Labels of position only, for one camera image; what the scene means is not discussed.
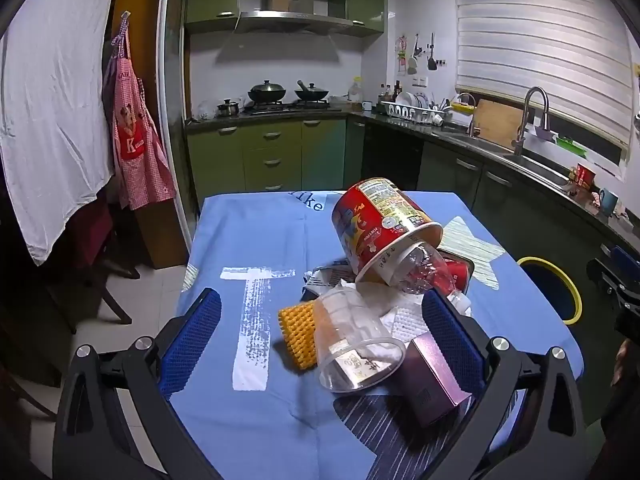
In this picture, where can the red checked apron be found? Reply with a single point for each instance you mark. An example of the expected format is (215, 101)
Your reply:
(132, 125)

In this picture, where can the dark wooden chair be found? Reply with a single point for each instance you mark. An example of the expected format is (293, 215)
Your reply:
(112, 290)

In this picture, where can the glass sliding door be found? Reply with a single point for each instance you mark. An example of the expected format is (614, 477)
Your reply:
(172, 110)

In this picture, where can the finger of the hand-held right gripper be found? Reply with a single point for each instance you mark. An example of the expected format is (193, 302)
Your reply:
(625, 260)

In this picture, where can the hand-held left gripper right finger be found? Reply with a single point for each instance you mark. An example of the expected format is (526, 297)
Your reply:
(450, 340)

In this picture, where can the white hanging sheet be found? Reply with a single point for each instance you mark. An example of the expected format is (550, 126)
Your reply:
(50, 110)

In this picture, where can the black hanging spatula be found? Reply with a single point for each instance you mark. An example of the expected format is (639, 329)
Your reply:
(431, 60)

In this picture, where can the steel range hood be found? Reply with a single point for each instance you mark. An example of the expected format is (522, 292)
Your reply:
(290, 20)

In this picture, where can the person's right hand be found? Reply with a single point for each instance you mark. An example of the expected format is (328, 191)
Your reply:
(620, 360)

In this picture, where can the red instant noodle cup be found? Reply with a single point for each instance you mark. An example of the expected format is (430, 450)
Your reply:
(370, 225)

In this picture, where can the purple sink holder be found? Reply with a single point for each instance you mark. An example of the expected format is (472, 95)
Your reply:
(545, 134)

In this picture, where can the dish rack with dishes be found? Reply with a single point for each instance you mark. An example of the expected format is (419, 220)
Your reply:
(405, 110)

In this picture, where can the blue printed tablecloth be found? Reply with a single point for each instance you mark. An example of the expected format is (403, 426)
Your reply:
(240, 240)

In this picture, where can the wooden cutting board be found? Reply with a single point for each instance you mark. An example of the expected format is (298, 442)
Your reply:
(495, 122)

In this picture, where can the white window blind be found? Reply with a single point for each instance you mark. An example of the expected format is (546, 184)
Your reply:
(540, 35)

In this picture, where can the white paper napkin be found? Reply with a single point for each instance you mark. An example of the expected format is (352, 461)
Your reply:
(400, 317)

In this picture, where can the green tray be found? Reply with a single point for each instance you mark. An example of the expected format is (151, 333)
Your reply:
(570, 145)

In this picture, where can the red container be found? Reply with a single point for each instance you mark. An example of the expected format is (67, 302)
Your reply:
(584, 176)

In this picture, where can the dark green base cabinet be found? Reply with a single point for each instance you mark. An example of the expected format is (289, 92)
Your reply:
(500, 195)

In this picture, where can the steel kitchen sink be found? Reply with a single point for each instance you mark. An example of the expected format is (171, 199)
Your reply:
(540, 167)

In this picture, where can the yellow cooking oil bottle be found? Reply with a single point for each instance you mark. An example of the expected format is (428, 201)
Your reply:
(356, 92)

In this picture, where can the gas stove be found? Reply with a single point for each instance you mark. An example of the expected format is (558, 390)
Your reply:
(280, 106)

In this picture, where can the yellow-rimmed dark bin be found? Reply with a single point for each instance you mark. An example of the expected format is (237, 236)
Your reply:
(547, 292)

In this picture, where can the clear plastic bottle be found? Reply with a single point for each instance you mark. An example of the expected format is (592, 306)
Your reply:
(420, 270)

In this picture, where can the clear plastic cup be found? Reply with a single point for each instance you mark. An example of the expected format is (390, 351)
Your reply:
(350, 330)

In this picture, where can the purple cardboard box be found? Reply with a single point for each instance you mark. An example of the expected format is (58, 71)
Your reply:
(430, 385)

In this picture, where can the light green base cabinet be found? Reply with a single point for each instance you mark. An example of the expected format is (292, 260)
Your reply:
(270, 155)

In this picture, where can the tall chrome faucet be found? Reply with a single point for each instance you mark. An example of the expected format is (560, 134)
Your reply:
(522, 120)

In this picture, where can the black wok with lid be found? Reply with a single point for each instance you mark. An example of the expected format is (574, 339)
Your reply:
(267, 92)

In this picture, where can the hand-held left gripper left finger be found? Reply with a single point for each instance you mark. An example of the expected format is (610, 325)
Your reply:
(192, 340)

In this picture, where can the striped plastic wrapper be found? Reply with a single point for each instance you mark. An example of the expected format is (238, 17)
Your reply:
(320, 280)

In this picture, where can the small steel pot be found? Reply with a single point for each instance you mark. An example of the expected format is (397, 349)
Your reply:
(228, 108)

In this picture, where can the teal mug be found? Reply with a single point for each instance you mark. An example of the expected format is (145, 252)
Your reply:
(609, 201)

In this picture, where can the yellow basket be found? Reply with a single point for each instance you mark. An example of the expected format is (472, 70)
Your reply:
(462, 106)

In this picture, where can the black built-in appliance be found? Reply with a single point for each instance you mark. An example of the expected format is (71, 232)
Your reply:
(392, 160)

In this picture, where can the white hanging ladle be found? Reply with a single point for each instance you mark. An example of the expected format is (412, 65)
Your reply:
(413, 62)

